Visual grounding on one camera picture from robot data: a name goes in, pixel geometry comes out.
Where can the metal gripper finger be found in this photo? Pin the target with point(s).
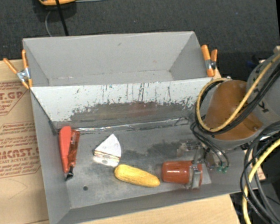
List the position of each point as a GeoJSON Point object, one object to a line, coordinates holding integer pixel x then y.
{"type": "Point", "coordinates": [197, 167]}
{"type": "Point", "coordinates": [195, 179]}

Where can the red-brown cup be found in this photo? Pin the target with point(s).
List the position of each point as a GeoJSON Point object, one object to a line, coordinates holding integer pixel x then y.
{"type": "Point", "coordinates": [175, 172]}

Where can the yellow toy corn cob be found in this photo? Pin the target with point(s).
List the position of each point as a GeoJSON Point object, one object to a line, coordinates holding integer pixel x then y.
{"type": "Point", "coordinates": [136, 176]}

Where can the grey metal bin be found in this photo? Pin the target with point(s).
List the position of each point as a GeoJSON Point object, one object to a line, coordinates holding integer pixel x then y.
{"type": "Point", "coordinates": [128, 97]}

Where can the white toy sandwich wedge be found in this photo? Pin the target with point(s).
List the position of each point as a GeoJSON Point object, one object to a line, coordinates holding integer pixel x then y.
{"type": "Point", "coordinates": [109, 147]}

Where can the red plastic tool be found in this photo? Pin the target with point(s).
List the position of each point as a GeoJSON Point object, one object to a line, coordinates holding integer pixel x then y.
{"type": "Point", "coordinates": [65, 147]}

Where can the brown cardboard board, red print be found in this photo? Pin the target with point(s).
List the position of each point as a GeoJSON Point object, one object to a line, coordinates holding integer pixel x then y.
{"type": "Point", "coordinates": [9, 113]}

